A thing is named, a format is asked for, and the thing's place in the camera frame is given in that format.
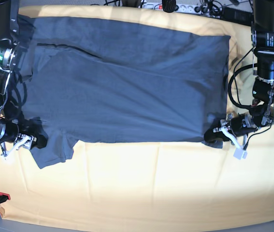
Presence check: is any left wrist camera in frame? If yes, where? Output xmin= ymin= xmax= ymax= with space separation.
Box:
xmin=233 ymin=148 xmax=247 ymax=160

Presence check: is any yellow table cloth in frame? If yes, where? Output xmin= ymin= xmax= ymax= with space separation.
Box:
xmin=0 ymin=4 xmax=274 ymax=232

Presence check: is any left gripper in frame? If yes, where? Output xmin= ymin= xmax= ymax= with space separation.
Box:
xmin=203 ymin=112 xmax=259 ymax=150

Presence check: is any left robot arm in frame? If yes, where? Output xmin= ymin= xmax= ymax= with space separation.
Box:
xmin=204 ymin=0 xmax=274 ymax=151

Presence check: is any black power adapter brick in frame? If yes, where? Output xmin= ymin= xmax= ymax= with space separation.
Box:
xmin=221 ymin=7 xmax=253 ymax=26

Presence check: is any blue-grey T-shirt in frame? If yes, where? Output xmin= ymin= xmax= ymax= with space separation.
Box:
xmin=17 ymin=15 xmax=230 ymax=168

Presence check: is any white power strip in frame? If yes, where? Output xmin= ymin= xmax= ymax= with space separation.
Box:
xmin=140 ymin=1 xmax=201 ymax=14

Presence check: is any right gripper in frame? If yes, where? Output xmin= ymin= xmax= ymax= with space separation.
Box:
xmin=0 ymin=117 xmax=48 ymax=161

